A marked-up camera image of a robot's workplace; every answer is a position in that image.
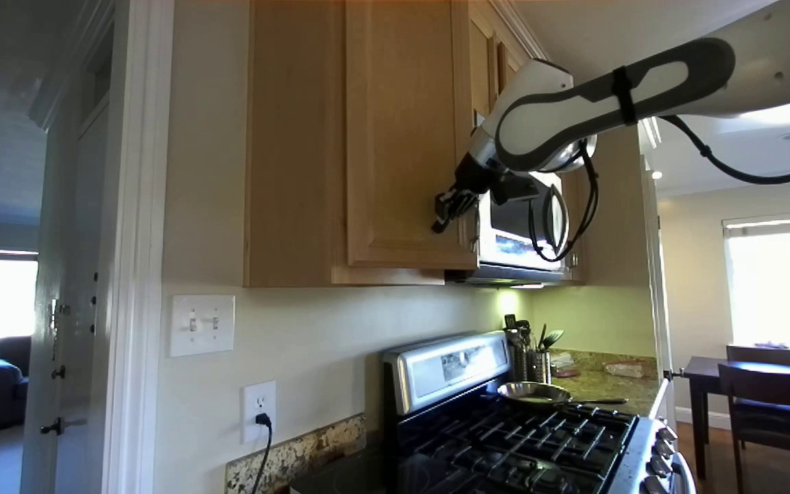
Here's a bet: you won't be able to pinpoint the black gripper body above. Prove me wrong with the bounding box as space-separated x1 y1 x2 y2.
450 149 511 202

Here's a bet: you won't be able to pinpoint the light wooden cabinet door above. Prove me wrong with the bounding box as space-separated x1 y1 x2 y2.
343 0 479 276

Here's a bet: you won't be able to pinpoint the light wooden cabinet body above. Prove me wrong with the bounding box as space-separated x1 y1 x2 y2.
245 0 450 291

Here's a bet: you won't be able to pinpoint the white room door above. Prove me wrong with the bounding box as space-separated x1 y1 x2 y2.
17 25 127 494

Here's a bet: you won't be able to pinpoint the stainless steel microwave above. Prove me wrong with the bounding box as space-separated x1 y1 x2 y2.
463 169 588 289

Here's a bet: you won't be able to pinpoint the wooden cabinets above microwave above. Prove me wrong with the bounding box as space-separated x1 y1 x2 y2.
463 0 553 121

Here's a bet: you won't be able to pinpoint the dark utensil holder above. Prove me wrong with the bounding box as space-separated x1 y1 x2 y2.
500 314 535 384

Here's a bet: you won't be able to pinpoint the jar with utensils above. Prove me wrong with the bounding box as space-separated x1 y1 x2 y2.
530 325 564 387

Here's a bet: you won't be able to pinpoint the metal pan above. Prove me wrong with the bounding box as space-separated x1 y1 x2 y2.
494 379 574 409

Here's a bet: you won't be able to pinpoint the granite countertop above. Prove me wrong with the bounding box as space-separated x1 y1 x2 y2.
223 412 371 494
548 348 668 420

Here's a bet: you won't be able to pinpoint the stainless steel gas stove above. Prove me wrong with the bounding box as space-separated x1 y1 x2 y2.
379 331 700 494

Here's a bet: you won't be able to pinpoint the bright window with blind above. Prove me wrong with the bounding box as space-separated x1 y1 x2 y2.
721 211 790 357

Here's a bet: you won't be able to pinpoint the dark wooden dining chair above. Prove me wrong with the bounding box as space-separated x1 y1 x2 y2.
725 344 790 369
715 363 790 494

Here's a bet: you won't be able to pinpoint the dark wooden dining table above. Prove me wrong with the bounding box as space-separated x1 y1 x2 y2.
662 354 790 484

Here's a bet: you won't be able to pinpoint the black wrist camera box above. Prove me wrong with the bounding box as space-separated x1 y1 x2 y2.
492 169 553 208

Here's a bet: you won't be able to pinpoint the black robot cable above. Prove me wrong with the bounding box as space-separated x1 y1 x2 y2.
523 114 790 266

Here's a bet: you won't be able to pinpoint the white wall outlet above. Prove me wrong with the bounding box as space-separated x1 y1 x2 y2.
242 379 280 447

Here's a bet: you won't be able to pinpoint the white light switch plate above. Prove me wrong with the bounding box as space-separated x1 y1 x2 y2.
166 293 239 359

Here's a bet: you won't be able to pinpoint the black plug with cord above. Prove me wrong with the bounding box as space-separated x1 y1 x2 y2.
246 412 276 494

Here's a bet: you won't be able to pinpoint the white door frame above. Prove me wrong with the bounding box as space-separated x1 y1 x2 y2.
98 0 177 494

